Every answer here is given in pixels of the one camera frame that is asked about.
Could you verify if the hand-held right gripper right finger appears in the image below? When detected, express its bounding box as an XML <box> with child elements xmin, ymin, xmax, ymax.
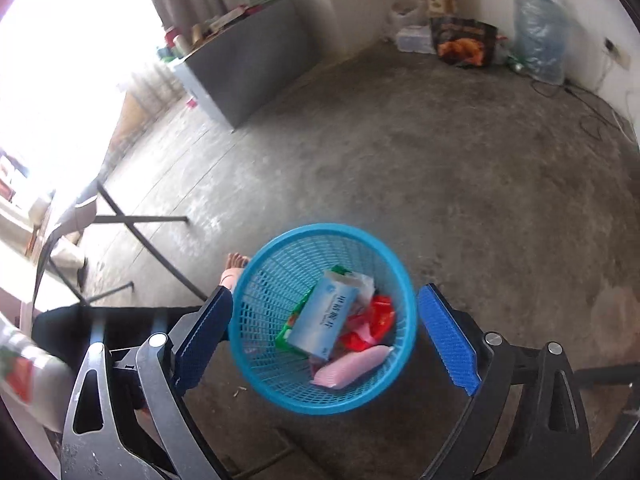
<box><xmin>416</xmin><ymin>282</ymin><xmax>593</xmax><ymax>480</ymax></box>

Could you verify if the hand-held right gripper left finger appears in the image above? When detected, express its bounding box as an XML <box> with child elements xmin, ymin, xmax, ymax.
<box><xmin>60</xmin><ymin>285</ymin><xmax>235</xmax><ymax>480</ymax></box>

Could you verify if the blue plastic mesh basket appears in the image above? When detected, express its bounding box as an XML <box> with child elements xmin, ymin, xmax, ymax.
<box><xmin>227</xmin><ymin>223</ymin><xmax>418</xmax><ymax>415</ymax></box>

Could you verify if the red plastic wrapper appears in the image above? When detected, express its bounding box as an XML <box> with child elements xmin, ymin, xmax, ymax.
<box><xmin>342</xmin><ymin>294</ymin><xmax>396</xmax><ymax>353</ymax></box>

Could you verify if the green red chip bag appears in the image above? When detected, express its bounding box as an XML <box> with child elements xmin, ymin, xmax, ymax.
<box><xmin>274</xmin><ymin>265</ymin><xmax>351</xmax><ymax>351</ymax></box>

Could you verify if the pink blue snack bag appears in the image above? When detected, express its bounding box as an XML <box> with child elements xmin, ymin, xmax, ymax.
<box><xmin>309</xmin><ymin>345</ymin><xmax>392</xmax><ymax>390</ymax></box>

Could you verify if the blue medicine box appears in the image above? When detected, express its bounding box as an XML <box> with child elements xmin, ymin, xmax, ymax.
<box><xmin>289</xmin><ymin>270</ymin><xmax>363</xmax><ymax>361</ymax></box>

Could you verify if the translucent white plastic bowl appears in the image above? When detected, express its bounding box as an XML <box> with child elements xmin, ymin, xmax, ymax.
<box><xmin>0</xmin><ymin>327</ymin><xmax>73</xmax><ymax>411</ymax></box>

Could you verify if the person's foot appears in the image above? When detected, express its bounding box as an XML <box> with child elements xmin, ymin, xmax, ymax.
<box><xmin>220</xmin><ymin>252</ymin><xmax>251</xmax><ymax>293</ymax></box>

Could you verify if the person's leg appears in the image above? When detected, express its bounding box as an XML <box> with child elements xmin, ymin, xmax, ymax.
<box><xmin>31</xmin><ymin>285</ymin><xmax>236</xmax><ymax>361</ymax></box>

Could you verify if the black metal table leg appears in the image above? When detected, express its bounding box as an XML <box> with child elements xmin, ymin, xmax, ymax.
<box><xmin>35</xmin><ymin>180</ymin><xmax>211</xmax><ymax>306</ymax></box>

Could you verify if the grey cabinet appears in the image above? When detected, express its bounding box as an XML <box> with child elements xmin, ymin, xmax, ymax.
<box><xmin>167</xmin><ymin>0</ymin><xmax>321</xmax><ymax>133</ymax></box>

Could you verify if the orange black bag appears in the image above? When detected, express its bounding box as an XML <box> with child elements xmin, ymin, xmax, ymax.
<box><xmin>430</xmin><ymin>16</ymin><xmax>501</xmax><ymax>68</ymax></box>

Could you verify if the clear plastic container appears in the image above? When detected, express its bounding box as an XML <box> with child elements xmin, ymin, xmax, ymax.
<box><xmin>397</xmin><ymin>25</ymin><xmax>436</xmax><ymax>55</ymax></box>

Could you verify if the large clear water jug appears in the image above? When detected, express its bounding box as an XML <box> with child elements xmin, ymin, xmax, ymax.
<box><xmin>512</xmin><ymin>0</ymin><xmax>571</xmax><ymax>86</ymax></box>

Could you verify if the white plastic bag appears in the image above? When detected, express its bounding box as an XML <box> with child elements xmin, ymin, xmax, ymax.
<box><xmin>390</xmin><ymin>0</ymin><xmax>426</xmax><ymax>41</ymax></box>

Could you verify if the beige curtain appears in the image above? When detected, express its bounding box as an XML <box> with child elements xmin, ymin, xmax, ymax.
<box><xmin>135</xmin><ymin>0</ymin><xmax>346</xmax><ymax>61</ymax></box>

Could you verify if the black cable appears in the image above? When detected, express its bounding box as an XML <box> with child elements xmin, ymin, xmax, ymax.
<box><xmin>530</xmin><ymin>77</ymin><xmax>640</xmax><ymax>146</ymax></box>

